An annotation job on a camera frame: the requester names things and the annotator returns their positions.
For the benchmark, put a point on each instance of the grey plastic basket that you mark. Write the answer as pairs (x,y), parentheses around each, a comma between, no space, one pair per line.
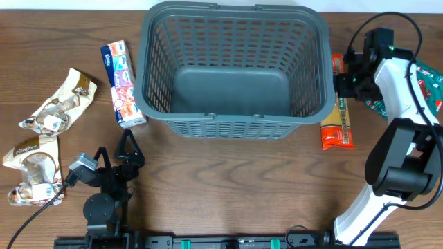
(247,72)

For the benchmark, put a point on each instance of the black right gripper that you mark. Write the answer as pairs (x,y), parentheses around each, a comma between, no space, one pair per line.
(342,90)

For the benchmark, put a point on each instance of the upper beige snack bag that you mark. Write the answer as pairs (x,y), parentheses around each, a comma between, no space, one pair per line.
(64,107)

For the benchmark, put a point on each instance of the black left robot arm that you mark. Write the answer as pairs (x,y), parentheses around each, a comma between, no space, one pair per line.
(106,212)

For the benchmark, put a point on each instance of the beige snack bag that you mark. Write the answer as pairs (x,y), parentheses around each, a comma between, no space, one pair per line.
(38,161)
(64,107)

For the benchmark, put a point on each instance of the colourful tissue pack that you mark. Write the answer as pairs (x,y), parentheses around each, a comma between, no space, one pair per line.
(118,65)

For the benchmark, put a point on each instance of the green Nescafe coffee bag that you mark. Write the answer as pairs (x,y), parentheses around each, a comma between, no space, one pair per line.
(430,82)

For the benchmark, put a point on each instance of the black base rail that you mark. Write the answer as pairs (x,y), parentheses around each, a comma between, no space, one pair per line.
(168,242)

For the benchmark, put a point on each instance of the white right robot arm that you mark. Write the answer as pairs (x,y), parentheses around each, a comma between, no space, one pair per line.
(407,160)

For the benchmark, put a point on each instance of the San Remo spaghetti packet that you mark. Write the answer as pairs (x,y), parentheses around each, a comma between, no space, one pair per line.
(335,129)

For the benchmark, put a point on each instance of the lower beige snack bag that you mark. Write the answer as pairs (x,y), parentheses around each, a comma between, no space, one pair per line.
(38,161)

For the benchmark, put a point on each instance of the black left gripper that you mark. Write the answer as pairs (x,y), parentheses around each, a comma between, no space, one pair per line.
(130,173)

